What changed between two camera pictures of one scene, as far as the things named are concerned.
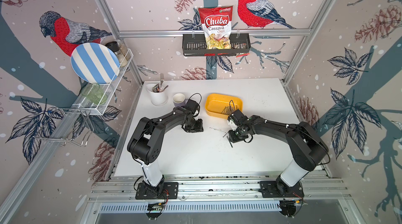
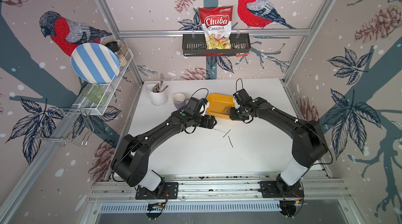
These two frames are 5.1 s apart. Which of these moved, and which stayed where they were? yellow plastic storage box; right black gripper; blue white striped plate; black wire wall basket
Moved: right black gripper
Stayed: blue white striped plate; black wire wall basket; yellow plastic storage box
